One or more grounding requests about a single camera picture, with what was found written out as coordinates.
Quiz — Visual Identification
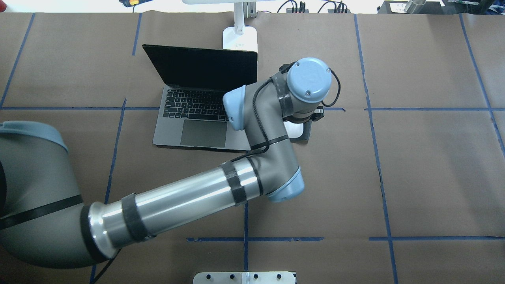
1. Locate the white camera mast with base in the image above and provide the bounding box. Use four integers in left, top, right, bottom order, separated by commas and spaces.
193, 271, 297, 284

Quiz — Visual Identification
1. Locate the grey laptop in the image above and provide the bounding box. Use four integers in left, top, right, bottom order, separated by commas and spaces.
142, 44, 258, 152

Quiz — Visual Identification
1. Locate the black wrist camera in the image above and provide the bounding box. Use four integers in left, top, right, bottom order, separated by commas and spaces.
310, 106, 325, 122

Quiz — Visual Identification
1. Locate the white computer mouse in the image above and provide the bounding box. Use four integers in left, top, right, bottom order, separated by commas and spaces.
283, 121, 304, 140

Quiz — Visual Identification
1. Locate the silver metal cylinder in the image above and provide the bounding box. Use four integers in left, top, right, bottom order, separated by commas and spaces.
404, 0, 427, 14

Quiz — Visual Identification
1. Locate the white desk lamp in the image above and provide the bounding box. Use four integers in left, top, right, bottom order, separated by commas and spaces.
183, 0, 258, 52

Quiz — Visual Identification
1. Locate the black mouse pad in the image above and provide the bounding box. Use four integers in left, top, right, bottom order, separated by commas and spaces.
290, 120, 312, 144

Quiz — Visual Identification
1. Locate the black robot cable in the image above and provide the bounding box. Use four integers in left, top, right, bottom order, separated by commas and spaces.
231, 68, 341, 162

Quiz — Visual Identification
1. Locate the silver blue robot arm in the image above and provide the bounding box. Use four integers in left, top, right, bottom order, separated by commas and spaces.
1, 57, 337, 269

